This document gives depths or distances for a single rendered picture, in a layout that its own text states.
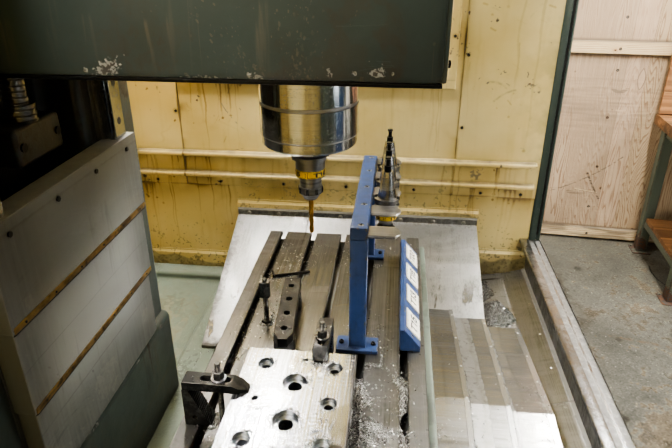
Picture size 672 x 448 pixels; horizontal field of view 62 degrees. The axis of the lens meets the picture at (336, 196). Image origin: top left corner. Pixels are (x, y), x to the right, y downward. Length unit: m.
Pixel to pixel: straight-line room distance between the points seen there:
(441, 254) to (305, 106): 1.26
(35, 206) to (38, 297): 0.15
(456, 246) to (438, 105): 0.50
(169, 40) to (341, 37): 0.23
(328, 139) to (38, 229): 0.49
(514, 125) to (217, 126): 1.03
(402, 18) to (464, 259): 1.36
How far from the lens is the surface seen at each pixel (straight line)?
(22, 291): 1.00
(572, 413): 1.67
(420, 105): 1.94
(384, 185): 1.34
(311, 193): 0.94
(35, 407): 1.10
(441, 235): 2.06
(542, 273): 1.97
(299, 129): 0.84
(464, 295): 1.92
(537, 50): 1.95
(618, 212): 4.08
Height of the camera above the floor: 1.78
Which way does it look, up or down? 24 degrees down
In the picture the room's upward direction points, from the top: straight up
